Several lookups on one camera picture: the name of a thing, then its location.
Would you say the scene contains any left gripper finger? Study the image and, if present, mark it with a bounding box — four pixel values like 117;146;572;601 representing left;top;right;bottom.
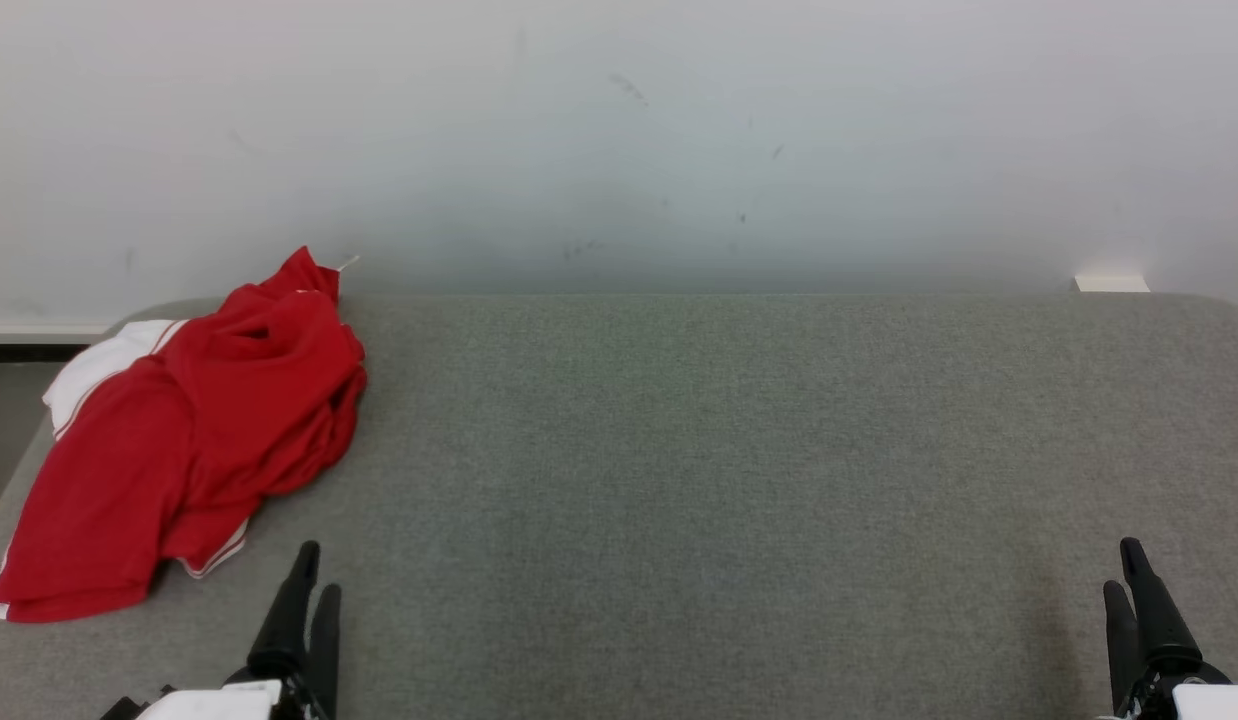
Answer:
247;540;321;681
304;585;342;720

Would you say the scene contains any grey fabric sofa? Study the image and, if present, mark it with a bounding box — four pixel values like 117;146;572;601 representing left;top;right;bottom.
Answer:
0;292;1238;720

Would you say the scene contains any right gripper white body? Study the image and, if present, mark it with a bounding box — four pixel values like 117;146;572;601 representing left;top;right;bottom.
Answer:
1099;660;1238;720

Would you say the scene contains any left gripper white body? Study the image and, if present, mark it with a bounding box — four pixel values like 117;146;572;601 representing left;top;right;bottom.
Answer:
99;668;320;720

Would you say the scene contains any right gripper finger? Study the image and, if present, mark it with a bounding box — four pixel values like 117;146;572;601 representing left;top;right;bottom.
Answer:
1103;580;1142;711
1121;538;1203;677

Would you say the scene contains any red basketball jersey black lettering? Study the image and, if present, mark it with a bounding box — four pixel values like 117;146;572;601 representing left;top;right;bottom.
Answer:
157;246;368;580

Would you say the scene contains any white skirting board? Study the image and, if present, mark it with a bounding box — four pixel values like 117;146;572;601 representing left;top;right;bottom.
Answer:
0;322;112;347

